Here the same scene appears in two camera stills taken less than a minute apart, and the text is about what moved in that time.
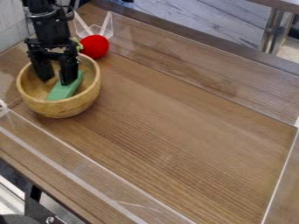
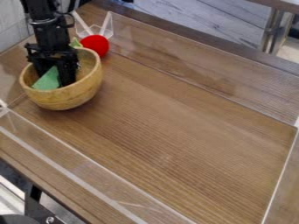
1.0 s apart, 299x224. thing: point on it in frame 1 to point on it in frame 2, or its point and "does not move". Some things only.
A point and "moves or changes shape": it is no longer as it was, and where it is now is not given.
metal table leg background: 277,30 does not move
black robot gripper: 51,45 does not move
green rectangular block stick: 62,90 to 50,80
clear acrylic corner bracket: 86,31 does not move
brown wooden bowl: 34,90 moves or changes shape
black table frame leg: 35,209 does not move
